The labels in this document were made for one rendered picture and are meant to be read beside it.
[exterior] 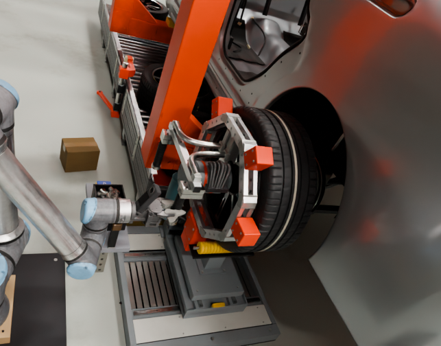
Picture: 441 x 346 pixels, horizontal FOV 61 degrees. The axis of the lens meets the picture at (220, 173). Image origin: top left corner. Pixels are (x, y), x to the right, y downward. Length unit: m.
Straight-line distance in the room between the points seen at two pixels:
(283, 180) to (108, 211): 0.66
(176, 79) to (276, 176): 0.72
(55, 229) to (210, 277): 1.06
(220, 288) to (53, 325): 0.84
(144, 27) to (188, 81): 1.99
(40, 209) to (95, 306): 1.00
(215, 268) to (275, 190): 0.83
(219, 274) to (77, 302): 0.75
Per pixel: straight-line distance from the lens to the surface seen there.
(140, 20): 3.78
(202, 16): 1.75
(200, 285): 2.05
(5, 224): 1.52
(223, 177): 1.40
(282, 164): 1.46
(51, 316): 1.75
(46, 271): 1.87
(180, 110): 1.93
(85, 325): 2.08
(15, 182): 1.19
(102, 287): 2.20
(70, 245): 1.31
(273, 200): 1.44
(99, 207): 1.37
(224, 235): 1.54
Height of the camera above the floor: 1.81
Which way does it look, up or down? 34 degrees down
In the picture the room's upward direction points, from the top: 24 degrees clockwise
